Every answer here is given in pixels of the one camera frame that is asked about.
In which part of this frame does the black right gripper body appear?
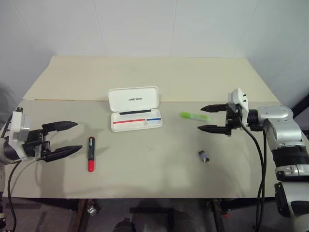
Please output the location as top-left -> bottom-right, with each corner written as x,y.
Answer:
225,102 -> 244,138

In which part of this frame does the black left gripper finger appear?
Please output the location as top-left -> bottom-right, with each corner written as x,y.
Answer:
42,120 -> 79,135
44,145 -> 84,163

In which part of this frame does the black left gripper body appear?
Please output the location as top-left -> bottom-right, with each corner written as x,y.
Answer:
23,129 -> 52,162

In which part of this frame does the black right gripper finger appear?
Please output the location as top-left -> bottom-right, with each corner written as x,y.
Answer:
200,103 -> 228,114
197,124 -> 230,135

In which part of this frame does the green highlighter pen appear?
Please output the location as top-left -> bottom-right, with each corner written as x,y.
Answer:
179,111 -> 211,122

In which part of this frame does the red and black marker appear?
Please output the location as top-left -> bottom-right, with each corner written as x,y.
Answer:
86,136 -> 96,173

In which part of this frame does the small dark blue eraser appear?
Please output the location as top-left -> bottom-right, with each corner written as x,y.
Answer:
198,149 -> 210,163

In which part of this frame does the white pen case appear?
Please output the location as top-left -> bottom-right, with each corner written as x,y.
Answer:
107,86 -> 164,133

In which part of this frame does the rusty brown table leg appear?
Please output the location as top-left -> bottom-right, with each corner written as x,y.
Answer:
211,198 -> 226,232
73,198 -> 89,232

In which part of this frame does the small dark rounded shape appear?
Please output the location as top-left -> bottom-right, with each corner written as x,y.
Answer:
114,217 -> 136,232

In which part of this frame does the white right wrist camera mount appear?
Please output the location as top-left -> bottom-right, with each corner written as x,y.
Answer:
227,87 -> 250,128

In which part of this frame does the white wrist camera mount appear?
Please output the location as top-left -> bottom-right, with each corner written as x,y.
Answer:
4,107 -> 31,160
227,87 -> 250,128

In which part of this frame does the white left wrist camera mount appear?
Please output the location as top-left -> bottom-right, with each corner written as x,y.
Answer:
4,107 -> 31,160

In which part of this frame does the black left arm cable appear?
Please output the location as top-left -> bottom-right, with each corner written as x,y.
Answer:
6,159 -> 37,232

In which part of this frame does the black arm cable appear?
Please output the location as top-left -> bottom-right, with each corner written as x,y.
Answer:
6,159 -> 37,232
240,125 -> 267,232

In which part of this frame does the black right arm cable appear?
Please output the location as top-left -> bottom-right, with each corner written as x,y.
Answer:
240,125 -> 267,232

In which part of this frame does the black metal frame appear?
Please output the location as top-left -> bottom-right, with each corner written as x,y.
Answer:
289,91 -> 309,141

